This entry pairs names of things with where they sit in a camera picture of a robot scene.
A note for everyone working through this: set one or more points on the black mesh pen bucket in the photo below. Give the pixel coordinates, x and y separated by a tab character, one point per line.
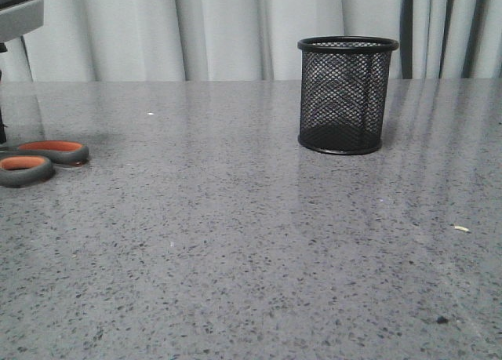
343	93

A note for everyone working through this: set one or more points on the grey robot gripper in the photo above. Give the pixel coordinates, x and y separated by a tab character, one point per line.
18	17

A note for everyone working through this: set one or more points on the grey orange handled scissors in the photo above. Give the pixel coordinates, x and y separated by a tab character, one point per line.
34	161

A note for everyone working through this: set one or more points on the small yellowish crumb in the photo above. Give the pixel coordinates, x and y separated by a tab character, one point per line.
461	228

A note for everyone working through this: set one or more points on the grey pleated curtain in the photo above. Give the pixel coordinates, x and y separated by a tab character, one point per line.
198	40

